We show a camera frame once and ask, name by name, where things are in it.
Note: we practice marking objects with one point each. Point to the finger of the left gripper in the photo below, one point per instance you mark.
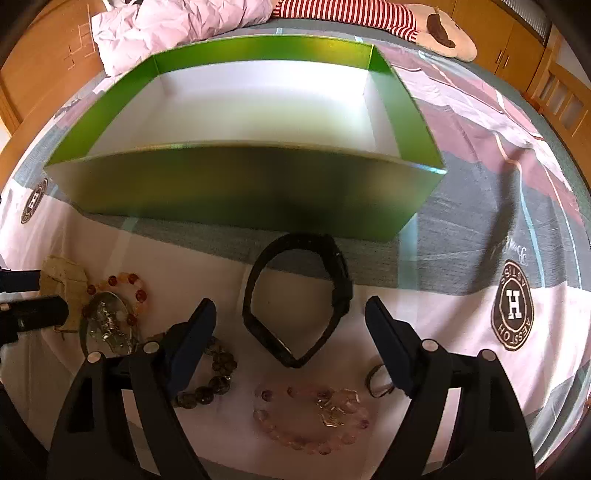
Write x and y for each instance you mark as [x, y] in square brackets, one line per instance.
[19, 281]
[30, 315]

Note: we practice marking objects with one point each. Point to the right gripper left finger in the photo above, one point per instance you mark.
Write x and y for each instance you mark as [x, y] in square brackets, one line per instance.
[92, 439]

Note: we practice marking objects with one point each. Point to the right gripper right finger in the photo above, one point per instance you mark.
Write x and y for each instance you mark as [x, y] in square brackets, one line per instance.
[490, 438]

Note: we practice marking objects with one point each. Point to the cream white wrist watch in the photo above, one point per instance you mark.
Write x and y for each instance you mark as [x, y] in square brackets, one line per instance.
[62, 277]

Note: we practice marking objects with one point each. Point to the silver bangle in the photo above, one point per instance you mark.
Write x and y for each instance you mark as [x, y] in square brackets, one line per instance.
[84, 336]

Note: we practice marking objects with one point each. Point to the green jade pendant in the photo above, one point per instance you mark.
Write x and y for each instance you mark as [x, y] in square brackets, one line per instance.
[107, 323]

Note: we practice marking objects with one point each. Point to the black wrist watch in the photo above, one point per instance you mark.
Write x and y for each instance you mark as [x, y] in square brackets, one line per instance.
[289, 306]

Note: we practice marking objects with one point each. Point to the patterned bed sheet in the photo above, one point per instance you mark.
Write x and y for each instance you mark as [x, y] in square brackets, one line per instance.
[497, 258]

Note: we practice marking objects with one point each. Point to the wooden cabinet left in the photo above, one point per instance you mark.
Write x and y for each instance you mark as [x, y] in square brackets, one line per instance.
[52, 60]

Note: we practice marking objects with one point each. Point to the white pink crumpled blanket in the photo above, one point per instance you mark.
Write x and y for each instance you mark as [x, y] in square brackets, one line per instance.
[128, 34]

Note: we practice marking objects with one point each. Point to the green cardboard box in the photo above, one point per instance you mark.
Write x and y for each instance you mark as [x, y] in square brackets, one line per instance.
[272, 132]

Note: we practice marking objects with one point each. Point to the wooden wardrobe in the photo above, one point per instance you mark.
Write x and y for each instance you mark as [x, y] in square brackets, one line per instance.
[506, 46]

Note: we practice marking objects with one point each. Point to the striped plush toy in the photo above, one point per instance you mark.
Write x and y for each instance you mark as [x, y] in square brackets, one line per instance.
[426, 26]

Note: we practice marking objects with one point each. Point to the wooden bed frame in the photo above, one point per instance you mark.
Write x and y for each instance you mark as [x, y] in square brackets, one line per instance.
[564, 100]

